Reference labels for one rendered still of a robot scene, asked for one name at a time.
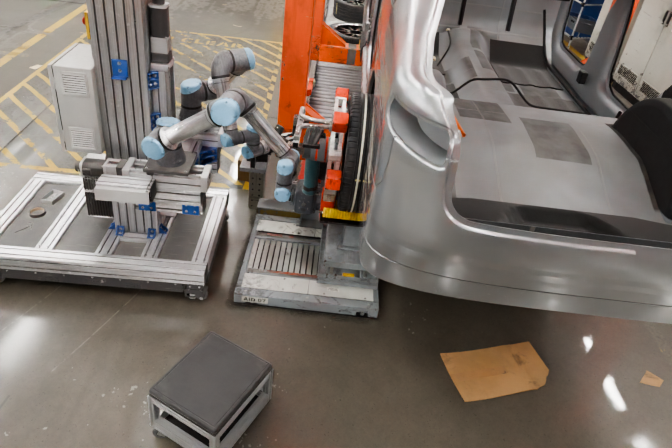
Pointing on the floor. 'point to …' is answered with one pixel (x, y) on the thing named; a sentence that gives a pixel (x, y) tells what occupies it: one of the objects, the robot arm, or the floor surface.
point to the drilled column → (255, 189)
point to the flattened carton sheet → (496, 371)
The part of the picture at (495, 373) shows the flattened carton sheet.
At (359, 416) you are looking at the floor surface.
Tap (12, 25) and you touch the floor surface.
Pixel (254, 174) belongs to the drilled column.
